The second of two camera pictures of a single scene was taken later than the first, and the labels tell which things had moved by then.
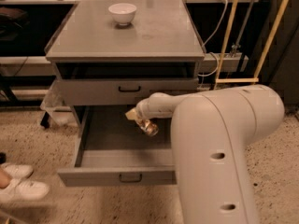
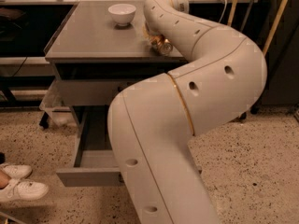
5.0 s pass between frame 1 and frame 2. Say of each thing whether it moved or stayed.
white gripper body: moved
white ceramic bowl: stayed
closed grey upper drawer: stayed
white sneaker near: stayed
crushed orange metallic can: moved
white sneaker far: stayed
